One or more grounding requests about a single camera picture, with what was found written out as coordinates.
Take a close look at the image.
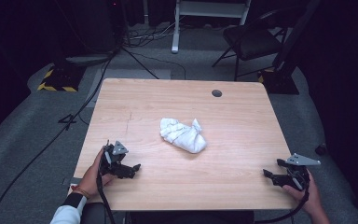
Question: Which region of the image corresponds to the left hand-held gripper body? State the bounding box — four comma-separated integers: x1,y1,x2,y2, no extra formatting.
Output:
99,140,130,179

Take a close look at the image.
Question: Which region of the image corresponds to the large black box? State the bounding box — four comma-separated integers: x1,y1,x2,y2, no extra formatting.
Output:
64,0,126,57

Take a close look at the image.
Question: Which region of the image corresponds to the left hand-held gripper cable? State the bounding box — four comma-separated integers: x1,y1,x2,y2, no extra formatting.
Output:
96,167,117,224

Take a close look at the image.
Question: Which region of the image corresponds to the white cloth with coloured stitching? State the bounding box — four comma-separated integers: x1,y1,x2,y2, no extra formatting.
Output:
159,117,208,154

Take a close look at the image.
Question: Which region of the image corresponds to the person's dark lap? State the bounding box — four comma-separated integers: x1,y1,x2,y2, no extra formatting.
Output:
80,202,255,224

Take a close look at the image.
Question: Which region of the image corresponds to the black stand pole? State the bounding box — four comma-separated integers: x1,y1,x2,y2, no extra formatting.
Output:
273,0,322,71

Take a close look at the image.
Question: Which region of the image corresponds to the bundle of floor cables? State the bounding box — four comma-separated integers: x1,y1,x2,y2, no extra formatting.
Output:
125,20,183,49

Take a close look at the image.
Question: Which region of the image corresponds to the long black floor cable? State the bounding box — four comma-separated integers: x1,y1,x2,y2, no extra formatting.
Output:
0,50,120,224

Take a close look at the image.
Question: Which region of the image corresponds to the person's right hand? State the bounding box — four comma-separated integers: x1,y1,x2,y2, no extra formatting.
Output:
282,172,323,216

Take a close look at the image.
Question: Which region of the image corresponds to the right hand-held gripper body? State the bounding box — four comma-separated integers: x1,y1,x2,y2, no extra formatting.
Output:
285,153,322,191

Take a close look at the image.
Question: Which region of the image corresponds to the right hand-held gripper cable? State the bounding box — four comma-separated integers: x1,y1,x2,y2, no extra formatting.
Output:
255,189,310,224

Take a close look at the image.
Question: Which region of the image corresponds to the white metal stand frame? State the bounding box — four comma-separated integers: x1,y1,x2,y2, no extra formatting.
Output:
171,0,252,54

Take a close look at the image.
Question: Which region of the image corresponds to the person's left hand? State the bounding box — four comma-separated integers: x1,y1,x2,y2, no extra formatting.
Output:
77,147,116,199

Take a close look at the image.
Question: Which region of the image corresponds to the black folding chair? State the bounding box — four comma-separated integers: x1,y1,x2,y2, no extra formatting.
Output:
212,7,293,82

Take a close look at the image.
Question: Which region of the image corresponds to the black yellow striped stand base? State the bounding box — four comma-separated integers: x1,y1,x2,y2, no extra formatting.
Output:
36,60,87,92
257,66,300,95

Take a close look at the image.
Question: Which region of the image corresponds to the hand-held gripper cable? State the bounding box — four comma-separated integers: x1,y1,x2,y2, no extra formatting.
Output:
96,167,117,224
255,189,310,224

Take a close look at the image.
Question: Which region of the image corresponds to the orange wristband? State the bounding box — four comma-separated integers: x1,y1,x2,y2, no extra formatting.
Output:
71,185,91,200

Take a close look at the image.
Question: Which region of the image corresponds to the small black floor object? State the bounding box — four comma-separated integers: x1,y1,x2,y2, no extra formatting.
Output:
314,143,328,156

